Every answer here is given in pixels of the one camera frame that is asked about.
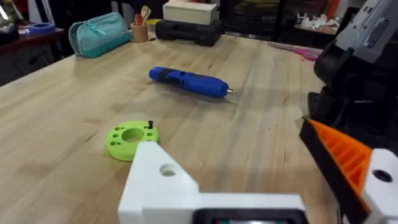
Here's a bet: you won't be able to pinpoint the white orange left gripper right finger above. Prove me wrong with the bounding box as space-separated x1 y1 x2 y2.
298 118 398 224

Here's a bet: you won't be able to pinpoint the bare white left gripper left finger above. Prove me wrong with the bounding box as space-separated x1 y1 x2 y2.
118 141 200 224

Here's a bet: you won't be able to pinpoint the blue electric screwdriver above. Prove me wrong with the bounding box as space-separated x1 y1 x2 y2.
148 66 236 99

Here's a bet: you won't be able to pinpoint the green disc with holes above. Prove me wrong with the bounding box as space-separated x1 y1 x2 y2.
105 120 160 162

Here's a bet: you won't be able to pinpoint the pink scissors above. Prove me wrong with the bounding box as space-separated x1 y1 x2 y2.
267 42 323 62

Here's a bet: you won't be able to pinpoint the heap of white parts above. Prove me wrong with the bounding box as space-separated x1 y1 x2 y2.
295 12 341 30

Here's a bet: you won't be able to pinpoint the wooden cup with utensils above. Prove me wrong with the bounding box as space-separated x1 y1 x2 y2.
130 4 152 44

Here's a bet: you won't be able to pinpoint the black plastic tool case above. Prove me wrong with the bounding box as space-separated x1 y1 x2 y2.
155 19 225 47

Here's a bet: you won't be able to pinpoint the teal zip bag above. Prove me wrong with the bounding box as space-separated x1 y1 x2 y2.
68 11 132 58

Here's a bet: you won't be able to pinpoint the beige box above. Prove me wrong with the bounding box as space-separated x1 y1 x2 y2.
162 0 219 26

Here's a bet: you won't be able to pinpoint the dark wooden side table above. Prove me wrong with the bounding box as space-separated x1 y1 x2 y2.
0 27 66 86

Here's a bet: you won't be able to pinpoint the blue tape roll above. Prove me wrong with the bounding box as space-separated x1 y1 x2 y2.
28 22 57 35

